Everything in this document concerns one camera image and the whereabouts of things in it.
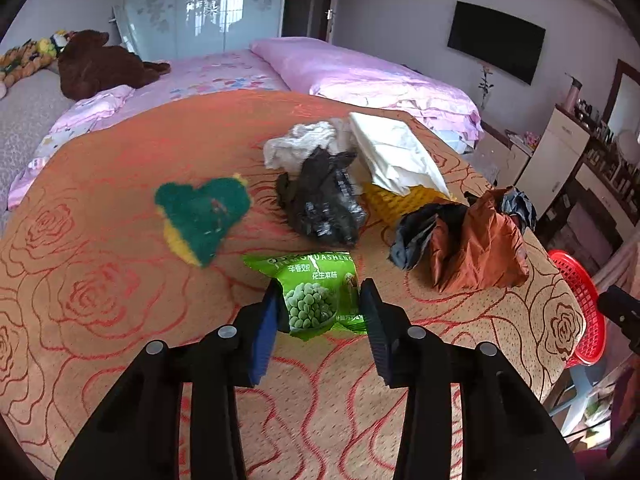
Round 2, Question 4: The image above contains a green pea snack bag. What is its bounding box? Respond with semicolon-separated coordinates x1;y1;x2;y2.
243;252;366;340

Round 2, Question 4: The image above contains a green yellow scouring sponge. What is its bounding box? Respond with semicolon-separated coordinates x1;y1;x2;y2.
154;174;252;268

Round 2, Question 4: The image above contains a white tissue paper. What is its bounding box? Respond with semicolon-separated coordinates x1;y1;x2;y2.
349;113;450;198

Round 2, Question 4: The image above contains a red plastic mesh basket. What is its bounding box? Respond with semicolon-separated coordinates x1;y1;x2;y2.
549;249;606;368

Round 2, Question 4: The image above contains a blue grey plastic stool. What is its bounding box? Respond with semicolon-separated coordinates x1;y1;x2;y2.
544;363;605;437

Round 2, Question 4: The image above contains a dressing table with mirror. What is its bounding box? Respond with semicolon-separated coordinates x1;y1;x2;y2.
536;60;639;268

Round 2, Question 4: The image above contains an orange rose pattern tablecloth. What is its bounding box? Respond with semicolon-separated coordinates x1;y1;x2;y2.
0;89;586;480

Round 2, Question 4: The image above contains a white tall cabinet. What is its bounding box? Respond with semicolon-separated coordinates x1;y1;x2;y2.
515;106;590;218

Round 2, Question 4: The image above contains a low white tv cabinet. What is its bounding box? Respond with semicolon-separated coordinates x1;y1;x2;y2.
470;122;530;188

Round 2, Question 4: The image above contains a pink thermos bottle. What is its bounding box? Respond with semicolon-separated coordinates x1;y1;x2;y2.
562;73;582;114

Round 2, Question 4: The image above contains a rose in glass vase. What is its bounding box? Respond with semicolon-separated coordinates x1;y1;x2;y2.
478;64;494;110

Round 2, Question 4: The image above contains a bed with grey base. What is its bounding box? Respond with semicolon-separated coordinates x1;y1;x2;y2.
1;47;476;212

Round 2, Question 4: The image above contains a pink folded quilt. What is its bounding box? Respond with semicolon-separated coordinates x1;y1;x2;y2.
250;37;484;145

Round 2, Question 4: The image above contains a brown plush bear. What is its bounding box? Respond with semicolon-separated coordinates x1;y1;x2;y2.
58;29;171;101

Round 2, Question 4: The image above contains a glass sliding door wardrobe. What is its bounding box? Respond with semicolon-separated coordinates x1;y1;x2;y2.
113;0;284;61

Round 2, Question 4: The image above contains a yellow brown plush toy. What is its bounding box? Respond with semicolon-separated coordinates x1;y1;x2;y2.
0;29;73;98

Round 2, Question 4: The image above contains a wall mounted black television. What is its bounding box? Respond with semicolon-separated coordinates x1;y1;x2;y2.
447;1;546;84

